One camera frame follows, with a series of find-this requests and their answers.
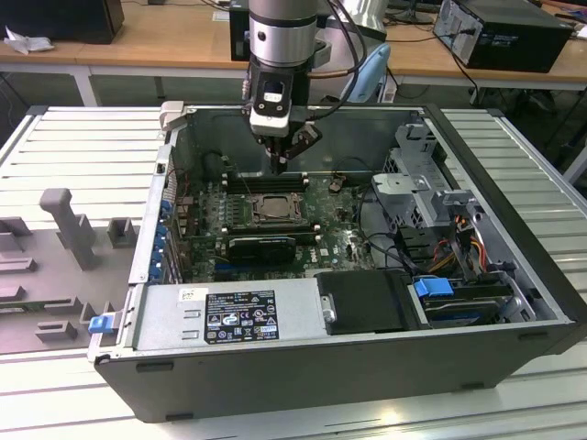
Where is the grey case latch handle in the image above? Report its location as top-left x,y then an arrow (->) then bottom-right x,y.
158,100 -> 186,138

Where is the black power supply label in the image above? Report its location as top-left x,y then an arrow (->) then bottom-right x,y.
204,289 -> 278,346

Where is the black plastic shroud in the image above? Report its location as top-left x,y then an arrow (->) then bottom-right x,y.
316,269 -> 421,335

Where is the metal drive cage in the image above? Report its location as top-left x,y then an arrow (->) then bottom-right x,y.
369,121 -> 487,233

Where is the grey parts rack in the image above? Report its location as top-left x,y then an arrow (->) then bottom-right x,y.
0,187 -> 141,355

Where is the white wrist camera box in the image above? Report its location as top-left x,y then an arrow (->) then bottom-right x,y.
249,75 -> 294,138

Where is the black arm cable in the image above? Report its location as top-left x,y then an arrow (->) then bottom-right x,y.
307,0 -> 369,121

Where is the yellow orange wire bundle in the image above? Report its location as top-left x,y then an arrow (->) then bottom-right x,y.
430,227 -> 488,272

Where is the black desktop PC tower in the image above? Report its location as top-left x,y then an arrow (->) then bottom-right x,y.
433,0 -> 577,74

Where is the blue disk carrier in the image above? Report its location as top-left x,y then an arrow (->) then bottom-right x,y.
411,276 -> 502,329

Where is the large black box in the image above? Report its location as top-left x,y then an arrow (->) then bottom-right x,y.
0,0 -> 126,46

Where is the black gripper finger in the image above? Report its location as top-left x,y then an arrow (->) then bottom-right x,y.
265,135 -> 289,176
281,122 -> 324,162

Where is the black round capacitor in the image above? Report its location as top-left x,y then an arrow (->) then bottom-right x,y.
203,152 -> 224,181

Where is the wooden desk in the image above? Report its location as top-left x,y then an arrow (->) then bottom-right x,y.
0,0 -> 251,109
384,17 -> 587,107

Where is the grey power supply unit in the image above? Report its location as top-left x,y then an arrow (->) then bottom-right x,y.
132,274 -> 332,352

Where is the pale blue teach pendant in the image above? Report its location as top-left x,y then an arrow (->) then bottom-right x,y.
341,43 -> 392,103

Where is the black RAM slot bank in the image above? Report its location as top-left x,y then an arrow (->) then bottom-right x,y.
219,218 -> 320,243
224,172 -> 308,194

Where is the white power strip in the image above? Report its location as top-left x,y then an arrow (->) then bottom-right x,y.
378,72 -> 398,104

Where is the black open PC case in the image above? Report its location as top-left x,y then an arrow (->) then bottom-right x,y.
86,101 -> 587,425

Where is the metal socket cover frame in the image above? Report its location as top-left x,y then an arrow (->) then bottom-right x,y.
249,192 -> 307,225

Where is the green motherboard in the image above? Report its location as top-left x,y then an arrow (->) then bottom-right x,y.
183,176 -> 382,283

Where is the blue expansion slot retainer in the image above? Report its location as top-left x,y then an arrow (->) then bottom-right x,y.
152,196 -> 173,281

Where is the blue power supply latch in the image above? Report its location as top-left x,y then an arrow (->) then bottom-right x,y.
87,314 -> 116,336

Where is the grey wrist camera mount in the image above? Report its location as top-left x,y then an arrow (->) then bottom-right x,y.
311,39 -> 333,70

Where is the crumpled white paper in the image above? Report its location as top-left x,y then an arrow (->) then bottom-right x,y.
3,25 -> 55,56

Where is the small black computer box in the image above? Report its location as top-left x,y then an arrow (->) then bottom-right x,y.
228,6 -> 252,63

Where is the square silver CPU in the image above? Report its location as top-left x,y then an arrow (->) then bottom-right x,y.
261,196 -> 295,217

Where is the black graphics card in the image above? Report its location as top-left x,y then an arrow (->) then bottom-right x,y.
227,236 -> 297,266

